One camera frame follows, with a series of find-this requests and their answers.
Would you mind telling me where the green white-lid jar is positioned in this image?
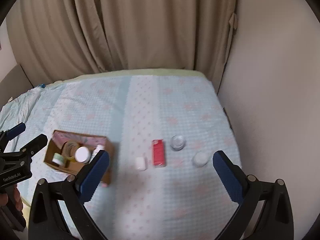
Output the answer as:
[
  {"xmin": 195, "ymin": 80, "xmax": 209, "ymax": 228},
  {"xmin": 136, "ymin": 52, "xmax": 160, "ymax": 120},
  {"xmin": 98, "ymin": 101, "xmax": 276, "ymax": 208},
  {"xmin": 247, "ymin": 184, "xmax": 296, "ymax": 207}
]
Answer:
[{"xmin": 52, "ymin": 153, "xmax": 66, "ymax": 166}]

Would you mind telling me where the grey headboard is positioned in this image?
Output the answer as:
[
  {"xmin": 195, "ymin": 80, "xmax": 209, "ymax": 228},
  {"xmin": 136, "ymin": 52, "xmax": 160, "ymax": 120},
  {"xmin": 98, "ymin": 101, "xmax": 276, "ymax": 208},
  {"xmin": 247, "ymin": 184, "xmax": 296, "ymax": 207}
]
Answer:
[{"xmin": 0, "ymin": 64, "xmax": 33, "ymax": 107}]

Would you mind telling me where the red rectangular box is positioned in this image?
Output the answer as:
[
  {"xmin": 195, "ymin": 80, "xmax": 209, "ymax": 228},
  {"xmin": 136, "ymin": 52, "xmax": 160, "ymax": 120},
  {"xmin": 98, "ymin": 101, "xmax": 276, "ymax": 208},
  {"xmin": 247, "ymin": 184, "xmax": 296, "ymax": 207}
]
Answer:
[{"xmin": 152, "ymin": 139, "xmax": 166, "ymax": 167}]

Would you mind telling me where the large white-lid jar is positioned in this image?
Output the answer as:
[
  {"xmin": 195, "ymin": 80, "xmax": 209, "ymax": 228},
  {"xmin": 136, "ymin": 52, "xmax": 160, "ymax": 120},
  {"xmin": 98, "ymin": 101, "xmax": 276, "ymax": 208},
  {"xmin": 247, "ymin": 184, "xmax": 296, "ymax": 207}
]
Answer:
[{"xmin": 74, "ymin": 146, "xmax": 91, "ymax": 164}]

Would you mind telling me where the small white-lid jar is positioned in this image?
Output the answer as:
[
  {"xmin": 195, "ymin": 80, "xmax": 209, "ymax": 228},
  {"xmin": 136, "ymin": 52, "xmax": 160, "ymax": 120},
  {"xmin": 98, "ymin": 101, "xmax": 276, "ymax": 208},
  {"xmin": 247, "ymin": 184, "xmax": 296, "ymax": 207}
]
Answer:
[{"xmin": 192, "ymin": 152, "xmax": 209, "ymax": 167}]

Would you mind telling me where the white earbuds case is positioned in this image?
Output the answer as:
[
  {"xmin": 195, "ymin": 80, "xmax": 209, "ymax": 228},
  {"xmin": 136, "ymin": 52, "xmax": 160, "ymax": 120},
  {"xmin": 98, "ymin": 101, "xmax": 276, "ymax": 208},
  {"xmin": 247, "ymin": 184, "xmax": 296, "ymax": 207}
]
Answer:
[{"xmin": 135, "ymin": 157, "xmax": 148, "ymax": 171}]

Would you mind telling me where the green mattress pad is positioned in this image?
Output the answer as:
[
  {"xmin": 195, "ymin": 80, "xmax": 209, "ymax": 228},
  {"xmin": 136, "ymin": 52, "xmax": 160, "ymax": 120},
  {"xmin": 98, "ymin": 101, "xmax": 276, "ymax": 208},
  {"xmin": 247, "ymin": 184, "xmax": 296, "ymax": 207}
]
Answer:
[{"xmin": 46, "ymin": 68, "xmax": 206, "ymax": 88}]

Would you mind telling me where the brown cardboard box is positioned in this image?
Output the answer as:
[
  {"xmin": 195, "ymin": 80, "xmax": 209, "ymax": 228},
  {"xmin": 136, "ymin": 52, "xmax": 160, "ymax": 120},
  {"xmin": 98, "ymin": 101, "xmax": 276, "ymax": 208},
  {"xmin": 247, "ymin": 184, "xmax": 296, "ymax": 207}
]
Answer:
[{"xmin": 44, "ymin": 130, "xmax": 115, "ymax": 175}]

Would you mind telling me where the yellow tape roll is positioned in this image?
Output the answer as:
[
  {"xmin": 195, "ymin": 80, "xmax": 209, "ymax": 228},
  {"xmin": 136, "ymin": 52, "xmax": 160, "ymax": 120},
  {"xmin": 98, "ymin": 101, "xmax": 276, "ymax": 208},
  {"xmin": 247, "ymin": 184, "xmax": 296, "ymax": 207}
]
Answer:
[{"xmin": 61, "ymin": 141, "xmax": 80, "ymax": 162}]

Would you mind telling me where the person's hand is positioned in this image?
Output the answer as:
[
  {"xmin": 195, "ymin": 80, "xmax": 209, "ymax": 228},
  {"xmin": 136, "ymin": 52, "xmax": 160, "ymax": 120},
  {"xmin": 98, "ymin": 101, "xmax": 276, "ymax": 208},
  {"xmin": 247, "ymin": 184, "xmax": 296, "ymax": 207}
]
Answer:
[{"xmin": 0, "ymin": 184, "xmax": 24, "ymax": 212}]

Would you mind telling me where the white pill bottle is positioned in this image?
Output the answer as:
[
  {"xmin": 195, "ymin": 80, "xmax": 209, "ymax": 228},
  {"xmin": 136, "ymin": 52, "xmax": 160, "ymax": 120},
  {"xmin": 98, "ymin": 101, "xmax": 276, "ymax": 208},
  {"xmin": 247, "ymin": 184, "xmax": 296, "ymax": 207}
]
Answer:
[{"xmin": 90, "ymin": 144, "xmax": 104, "ymax": 162}]

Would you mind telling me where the blue checked bedspread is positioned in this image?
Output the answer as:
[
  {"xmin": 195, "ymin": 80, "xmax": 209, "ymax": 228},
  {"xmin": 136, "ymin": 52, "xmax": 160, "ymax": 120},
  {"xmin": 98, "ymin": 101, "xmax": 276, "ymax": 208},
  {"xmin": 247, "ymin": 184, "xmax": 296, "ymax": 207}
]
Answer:
[{"xmin": 1, "ymin": 75, "xmax": 240, "ymax": 239}]

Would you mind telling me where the silver-lid glass jar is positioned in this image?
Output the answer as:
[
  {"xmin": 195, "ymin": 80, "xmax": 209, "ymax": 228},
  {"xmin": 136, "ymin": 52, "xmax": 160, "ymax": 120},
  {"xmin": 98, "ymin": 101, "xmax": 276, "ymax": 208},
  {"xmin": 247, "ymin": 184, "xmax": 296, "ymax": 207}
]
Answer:
[{"xmin": 170, "ymin": 135, "xmax": 186, "ymax": 151}]

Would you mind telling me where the beige curtain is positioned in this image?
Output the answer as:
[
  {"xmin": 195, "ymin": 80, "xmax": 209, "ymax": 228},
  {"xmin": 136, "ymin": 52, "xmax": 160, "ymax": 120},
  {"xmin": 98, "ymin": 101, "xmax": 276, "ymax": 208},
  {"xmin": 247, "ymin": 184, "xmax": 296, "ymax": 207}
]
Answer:
[{"xmin": 6, "ymin": 0, "xmax": 236, "ymax": 87}]

